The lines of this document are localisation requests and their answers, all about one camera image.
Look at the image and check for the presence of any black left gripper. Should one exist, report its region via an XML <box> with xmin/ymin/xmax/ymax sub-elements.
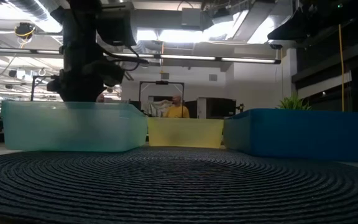
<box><xmin>46</xmin><ymin>58</ymin><xmax>126</xmax><ymax>103</ymax></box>

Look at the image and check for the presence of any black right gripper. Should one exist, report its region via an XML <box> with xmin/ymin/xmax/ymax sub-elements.
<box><xmin>267</xmin><ymin>6</ymin><xmax>331</xmax><ymax>41</ymax></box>

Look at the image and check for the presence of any green translucent plastic bin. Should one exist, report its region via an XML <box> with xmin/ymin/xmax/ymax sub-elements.
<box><xmin>1</xmin><ymin>100</ymin><xmax>149</xmax><ymax>152</ymax></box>

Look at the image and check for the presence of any leafy green potted plant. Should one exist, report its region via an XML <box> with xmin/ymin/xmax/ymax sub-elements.
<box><xmin>277</xmin><ymin>95</ymin><xmax>313</xmax><ymax>111</ymax></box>

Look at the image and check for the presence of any long ceiling light fixture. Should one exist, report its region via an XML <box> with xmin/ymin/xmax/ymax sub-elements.
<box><xmin>0</xmin><ymin>46</ymin><xmax>282</xmax><ymax>65</ymax></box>

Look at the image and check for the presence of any grey ceiling box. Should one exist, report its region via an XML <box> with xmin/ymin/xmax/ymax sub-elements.
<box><xmin>181</xmin><ymin>7</ymin><xmax>203</xmax><ymax>27</ymax></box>

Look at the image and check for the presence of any black cabinet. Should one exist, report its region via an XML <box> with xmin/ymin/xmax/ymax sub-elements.
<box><xmin>197</xmin><ymin>97</ymin><xmax>237</xmax><ymax>119</ymax></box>

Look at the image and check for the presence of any person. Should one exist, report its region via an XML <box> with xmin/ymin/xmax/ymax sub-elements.
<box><xmin>163</xmin><ymin>95</ymin><xmax>191</xmax><ymax>119</ymax></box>

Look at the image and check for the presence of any blue plastic bin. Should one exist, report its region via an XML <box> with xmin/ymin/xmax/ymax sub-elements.
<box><xmin>223</xmin><ymin>108</ymin><xmax>358</xmax><ymax>162</ymax></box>

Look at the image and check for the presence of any yellow translucent plastic bin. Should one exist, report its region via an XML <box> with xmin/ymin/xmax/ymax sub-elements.
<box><xmin>147</xmin><ymin>116</ymin><xmax>225</xmax><ymax>149</ymax></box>

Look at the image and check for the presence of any round dark woven mat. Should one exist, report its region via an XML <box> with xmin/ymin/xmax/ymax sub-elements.
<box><xmin>0</xmin><ymin>146</ymin><xmax>358</xmax><ymax>224</ymax></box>

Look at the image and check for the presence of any black gantry frame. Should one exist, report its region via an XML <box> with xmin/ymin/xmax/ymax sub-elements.
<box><xmin>30</xmin><ymin>75</ymin><xmax>62</xmax><ymax>102</ymax></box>
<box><xmin>139</xmin><ymin>80</ymin><xmax>185</xmax><ymax>119</ymax></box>

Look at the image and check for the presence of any cord reel with yellow cable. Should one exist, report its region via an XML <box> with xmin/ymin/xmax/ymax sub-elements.
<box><xmin>14</xmin><ymin>22</ymin><xmax>37</xmax><ymax>40</ymax></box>

